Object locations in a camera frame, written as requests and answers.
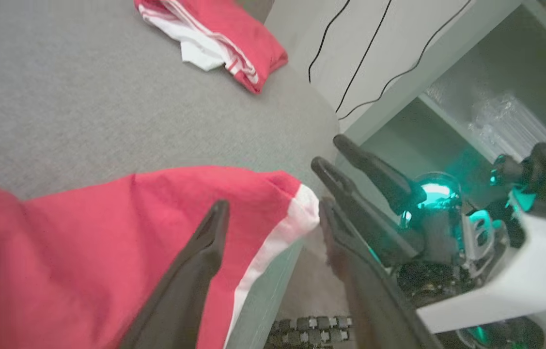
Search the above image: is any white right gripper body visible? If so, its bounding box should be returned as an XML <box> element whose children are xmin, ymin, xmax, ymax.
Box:
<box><xmin>395</xmin><ymin>172</ymin><xmax>546</xmax><ymax>335</ymax></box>

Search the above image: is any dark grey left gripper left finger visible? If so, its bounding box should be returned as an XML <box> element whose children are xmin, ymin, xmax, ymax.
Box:
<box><xmin>120</xmin><ymin>199</ymin><xmax>231</xmax><ymax>349</ymax></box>

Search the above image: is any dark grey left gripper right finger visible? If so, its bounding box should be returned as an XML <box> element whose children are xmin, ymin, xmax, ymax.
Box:
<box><xmin>320</xmin><ymin>197</ymin><xmax>443</xmax><ymax>349</ymax></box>

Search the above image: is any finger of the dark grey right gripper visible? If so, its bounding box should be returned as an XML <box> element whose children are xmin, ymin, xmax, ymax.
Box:
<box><xmin>333</xmin><ymin>134</ymin><xmax>427</xmax><ymax>214</ymax></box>
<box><xmin>311</xmin><ymin>156</ymin><xmax>419</xmax><ymax>266</ymax></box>

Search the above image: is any red Bulls basketball jersey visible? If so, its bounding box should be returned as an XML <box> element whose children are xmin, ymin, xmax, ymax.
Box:
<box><xmin>0</xmin><ymin>165</ymin><xmax>321</xmax><ymax>349</ymax></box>

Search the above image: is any clear plastic bag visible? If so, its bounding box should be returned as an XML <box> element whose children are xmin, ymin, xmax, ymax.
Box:
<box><xmin>467</xmin><ymin>95</ymin><xmax>546</xmax><ymax>163</ymax></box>

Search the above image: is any white open shelf cabinet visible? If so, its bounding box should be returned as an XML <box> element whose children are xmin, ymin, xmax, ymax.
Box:
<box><xmin>302</xmin><ymin>0</ymin><xmax>546</xmax><ymax>228</ymax></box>

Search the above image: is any thin black cable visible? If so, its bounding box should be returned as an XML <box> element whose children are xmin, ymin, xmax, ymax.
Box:
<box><xmin>338</xmin><ymin>0</ymin><xmax>475</xmax><ymax>121</ymax></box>
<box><xmin>335</xmin><ymin>0</ymin><xmax>393</xmax><ymax>113</ymax></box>
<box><xmin>308</xmin><ymin>0</ymin><xmax>351</xmax><ymax>84</ymax></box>

